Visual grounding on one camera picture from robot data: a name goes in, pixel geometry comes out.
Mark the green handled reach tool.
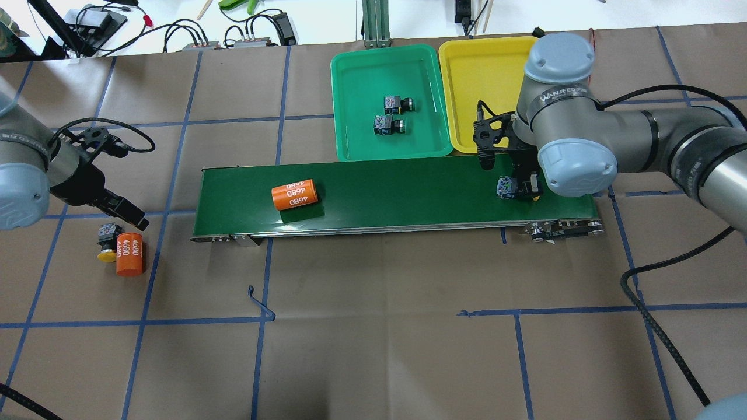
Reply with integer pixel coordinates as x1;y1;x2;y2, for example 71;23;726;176
217;1;282;21

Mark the green conveyor belt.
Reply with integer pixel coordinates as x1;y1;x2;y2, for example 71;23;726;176
191;154;605;244

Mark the orange cylinder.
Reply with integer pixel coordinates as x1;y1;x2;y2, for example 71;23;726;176
270;179;319;212
116;232;144;277

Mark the yellow push button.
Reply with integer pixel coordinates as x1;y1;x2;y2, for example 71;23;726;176
496;174;543;201
97;223;123;263

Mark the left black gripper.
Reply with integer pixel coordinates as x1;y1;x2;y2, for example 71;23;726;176
49;128;150;231

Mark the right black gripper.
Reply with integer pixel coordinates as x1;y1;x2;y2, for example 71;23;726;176
473;100;543;196

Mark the green push button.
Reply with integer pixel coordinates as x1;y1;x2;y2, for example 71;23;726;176
373;115;406;136
383;95;414;115

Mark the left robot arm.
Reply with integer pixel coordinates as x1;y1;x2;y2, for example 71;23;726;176
1;95;149;230

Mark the black power adapter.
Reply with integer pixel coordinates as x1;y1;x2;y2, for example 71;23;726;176
271;12;297;46

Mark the yellow plastic tray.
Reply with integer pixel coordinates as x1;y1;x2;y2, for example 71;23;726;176
438;36;537;154

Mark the aluminium frame post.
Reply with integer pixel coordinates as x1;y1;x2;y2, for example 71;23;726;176
362;0;392;50

